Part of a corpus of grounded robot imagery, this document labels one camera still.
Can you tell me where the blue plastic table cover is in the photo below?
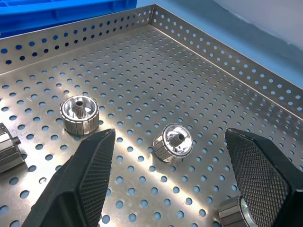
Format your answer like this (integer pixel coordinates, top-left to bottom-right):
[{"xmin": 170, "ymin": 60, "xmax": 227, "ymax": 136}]
[{"xmin": 163, "ymin": 4, "xmax": 303, "ymax": 92}]

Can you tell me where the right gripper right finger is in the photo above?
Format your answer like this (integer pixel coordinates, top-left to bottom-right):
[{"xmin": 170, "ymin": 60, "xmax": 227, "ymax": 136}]
[{"xmin": 224, "ymin": 127, "xmax": 303, "ymax": 227}]

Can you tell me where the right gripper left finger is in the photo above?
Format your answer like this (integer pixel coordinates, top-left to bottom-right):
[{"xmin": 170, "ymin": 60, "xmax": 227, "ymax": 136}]
[{"xmin": 21, "ymin": 128, "xmax": 116, "ymax": 227}]

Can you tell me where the blue compartment tray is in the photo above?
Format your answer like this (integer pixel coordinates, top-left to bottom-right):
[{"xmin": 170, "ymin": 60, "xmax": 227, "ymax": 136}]
[{"xmin": 0, "ymin": 0, "xmax": 139, "ymax": 40}]

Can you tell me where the perforated metal tray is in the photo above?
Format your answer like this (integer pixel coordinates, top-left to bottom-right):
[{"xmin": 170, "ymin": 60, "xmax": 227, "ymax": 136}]
[{"xmin": 0, "ymin": 3, "xmax": 303, "ymax": 227}]

